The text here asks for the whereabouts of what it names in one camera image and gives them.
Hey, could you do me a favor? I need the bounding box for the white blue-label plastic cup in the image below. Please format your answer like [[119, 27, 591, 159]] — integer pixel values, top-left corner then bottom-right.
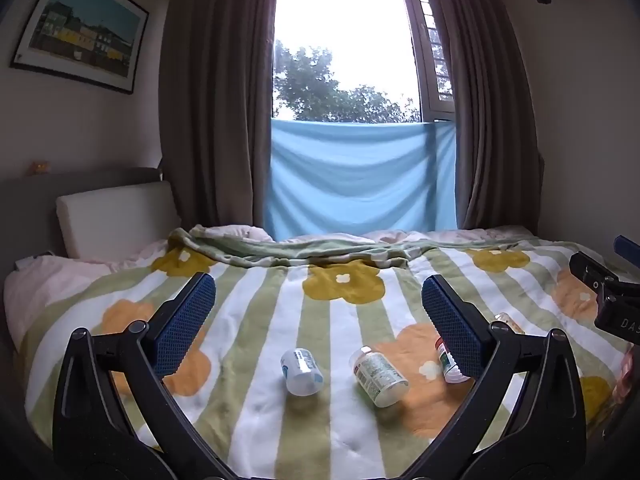
[[281, 348, 324, 396]]

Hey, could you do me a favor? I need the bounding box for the clear red-label plastic cup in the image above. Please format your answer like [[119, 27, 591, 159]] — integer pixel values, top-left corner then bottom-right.
[[435, 337, 470, 385]]

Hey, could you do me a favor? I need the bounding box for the clear orange-print plastic cup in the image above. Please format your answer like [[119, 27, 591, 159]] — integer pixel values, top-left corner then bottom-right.
[[495, 312, 525, 335]]

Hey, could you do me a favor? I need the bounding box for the clear green-label plastic cup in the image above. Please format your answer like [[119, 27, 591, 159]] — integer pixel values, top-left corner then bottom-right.
[[350, 346, 410, 408]]

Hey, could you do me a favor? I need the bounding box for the right brown curtain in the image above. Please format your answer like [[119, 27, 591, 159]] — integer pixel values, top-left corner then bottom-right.
[[434, 0, 544, 231]]

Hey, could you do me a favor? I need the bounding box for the brown curtain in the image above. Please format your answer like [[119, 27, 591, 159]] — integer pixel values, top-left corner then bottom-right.
[[434, 0, 544, 231], [158, 0, 277, 229]]

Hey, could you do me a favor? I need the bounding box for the white headboard cushion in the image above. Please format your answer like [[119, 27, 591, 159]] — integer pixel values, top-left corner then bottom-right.
[[55, 181, 181, 261]]

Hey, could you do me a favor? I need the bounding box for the grey bed headboard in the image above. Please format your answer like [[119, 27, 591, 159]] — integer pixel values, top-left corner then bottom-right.
[[0, 168, 160, 278]]

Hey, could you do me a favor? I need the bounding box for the striped floral fleece blanket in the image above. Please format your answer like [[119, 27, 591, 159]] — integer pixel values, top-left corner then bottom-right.
[[15, 226, 628, 479]]

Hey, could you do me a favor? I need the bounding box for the small orange figurine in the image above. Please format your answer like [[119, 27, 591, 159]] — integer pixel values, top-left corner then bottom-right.
[[29, 160, 51, 176]]

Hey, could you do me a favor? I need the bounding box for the light blue hanging sheet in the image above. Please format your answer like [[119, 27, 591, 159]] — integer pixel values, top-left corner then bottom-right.
[[264, 119, 458, 240]]

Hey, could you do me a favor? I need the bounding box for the left brown curtain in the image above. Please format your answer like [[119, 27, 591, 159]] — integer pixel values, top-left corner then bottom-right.
[[158, 0, 277, 229]]

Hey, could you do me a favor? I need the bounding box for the framed city picture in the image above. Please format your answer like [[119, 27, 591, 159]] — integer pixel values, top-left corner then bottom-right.
[[10, 0, 149, 94]]

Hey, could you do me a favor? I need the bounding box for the open window frame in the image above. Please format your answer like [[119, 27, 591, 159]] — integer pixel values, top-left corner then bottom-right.
[[405, 0, 454, 122]]

